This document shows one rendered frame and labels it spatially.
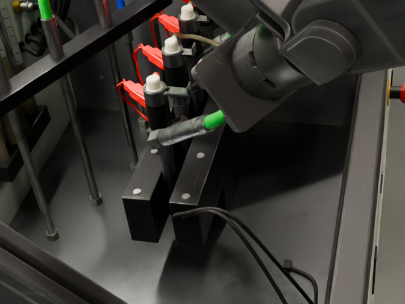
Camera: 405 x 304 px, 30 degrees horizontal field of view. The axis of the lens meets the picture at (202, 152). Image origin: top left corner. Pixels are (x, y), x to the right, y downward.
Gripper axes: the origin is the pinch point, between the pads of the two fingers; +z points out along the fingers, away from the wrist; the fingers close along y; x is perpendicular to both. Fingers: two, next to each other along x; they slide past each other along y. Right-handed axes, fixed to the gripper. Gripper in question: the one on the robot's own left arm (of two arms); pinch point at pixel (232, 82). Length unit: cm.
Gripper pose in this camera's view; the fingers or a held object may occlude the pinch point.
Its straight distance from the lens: 69.6
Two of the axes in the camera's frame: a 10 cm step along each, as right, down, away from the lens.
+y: -7.6, 6.0, -2.4
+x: 6.0, 7.9, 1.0
